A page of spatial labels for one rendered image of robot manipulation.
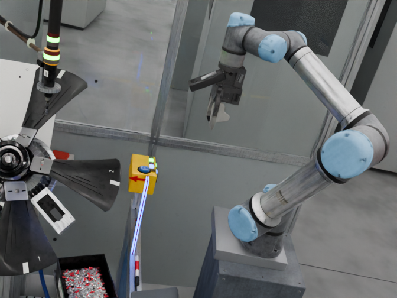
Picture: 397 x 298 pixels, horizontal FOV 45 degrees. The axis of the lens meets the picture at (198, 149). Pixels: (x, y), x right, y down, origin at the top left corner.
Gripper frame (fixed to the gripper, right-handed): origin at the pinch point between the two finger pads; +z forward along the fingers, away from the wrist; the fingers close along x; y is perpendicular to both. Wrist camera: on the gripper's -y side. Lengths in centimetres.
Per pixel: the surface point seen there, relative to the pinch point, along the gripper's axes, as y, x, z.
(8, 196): -59, -9, 32
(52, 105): -50, 9, 7
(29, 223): -51, -11, 40
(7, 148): -61, -2, 18
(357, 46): 77, 70, -19
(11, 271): -54, -24, 48
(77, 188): -38.1, -7.5, 26.7
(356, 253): 167, 126, 143
